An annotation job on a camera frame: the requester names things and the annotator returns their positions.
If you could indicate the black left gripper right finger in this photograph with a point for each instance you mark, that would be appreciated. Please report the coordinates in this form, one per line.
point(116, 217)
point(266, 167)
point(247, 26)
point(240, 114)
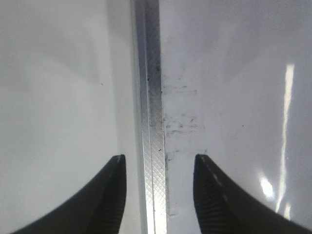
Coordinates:
point(223, 207)

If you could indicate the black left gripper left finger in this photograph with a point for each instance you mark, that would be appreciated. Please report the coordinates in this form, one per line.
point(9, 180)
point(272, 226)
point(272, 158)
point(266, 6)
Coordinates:
point(97, 208)

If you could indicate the white whiteboard with grey frame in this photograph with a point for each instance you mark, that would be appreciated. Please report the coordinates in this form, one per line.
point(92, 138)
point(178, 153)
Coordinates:
point(230, 79)

